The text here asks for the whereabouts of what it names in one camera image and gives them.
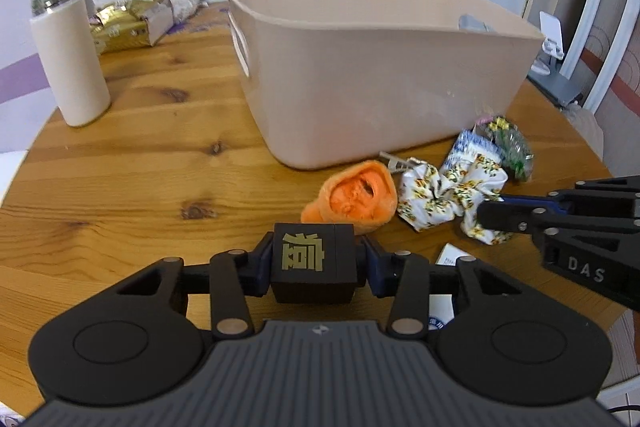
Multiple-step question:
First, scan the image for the green candy bag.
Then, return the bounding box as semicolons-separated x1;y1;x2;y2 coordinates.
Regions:
484;116;534;181

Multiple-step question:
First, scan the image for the floral white scrunchie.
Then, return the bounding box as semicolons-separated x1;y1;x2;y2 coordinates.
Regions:
397;154;511;245

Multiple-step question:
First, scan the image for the blue white patterned box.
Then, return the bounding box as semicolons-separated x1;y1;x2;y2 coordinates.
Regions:
440;130;502;173

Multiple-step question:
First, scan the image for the black cube with gold character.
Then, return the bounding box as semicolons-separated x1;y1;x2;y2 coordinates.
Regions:
270;223;358;306

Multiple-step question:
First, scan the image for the white grey flat box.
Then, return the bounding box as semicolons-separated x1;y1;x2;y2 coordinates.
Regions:
427;241;474;332

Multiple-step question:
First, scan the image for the grey laptop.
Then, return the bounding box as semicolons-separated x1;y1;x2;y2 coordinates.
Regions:
527;69;582;108

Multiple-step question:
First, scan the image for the silver metal hair clip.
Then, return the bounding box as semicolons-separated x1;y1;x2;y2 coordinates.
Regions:
378;152;423;174

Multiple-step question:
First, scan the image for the white phone stand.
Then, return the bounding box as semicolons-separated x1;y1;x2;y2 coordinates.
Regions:
530;11;565;76

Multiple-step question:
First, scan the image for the beige plastic storage bin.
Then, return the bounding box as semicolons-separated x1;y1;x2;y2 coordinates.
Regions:
228;0;544;169

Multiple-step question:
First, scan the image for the gold tissue box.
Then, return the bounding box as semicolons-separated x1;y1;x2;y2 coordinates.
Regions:
90;0;174;55

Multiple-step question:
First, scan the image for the white thermos bottle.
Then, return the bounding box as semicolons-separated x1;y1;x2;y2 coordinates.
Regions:
30;0;111;128

